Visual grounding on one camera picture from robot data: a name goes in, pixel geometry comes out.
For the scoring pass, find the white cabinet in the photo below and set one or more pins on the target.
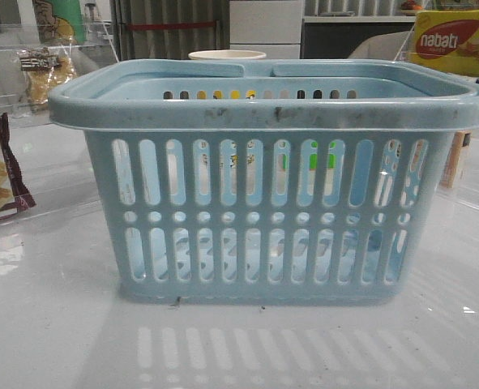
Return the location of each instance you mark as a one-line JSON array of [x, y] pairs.
[[271, 27]]

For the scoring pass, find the yellow nabati wafer box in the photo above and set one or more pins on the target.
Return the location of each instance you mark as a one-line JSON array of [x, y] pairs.
[[447, 41]]

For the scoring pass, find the white paper cup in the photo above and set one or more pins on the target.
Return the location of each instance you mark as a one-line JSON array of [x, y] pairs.
[[226, 55]]

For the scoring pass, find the bread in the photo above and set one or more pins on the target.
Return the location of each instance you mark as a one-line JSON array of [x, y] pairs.
[[44, 68]]

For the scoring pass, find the light blue plastic basket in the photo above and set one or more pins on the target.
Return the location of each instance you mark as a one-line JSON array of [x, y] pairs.
[[266, 181]]

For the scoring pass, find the orange brown snack box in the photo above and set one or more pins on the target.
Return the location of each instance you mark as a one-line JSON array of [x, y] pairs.
[[454, 166]]

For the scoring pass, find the yellow green cartoon package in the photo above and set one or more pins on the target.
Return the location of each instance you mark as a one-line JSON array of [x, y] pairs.
[[59, 21]]

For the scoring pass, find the clear acrylic display shelf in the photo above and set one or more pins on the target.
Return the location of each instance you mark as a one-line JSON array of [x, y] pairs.
[[96, 52]]

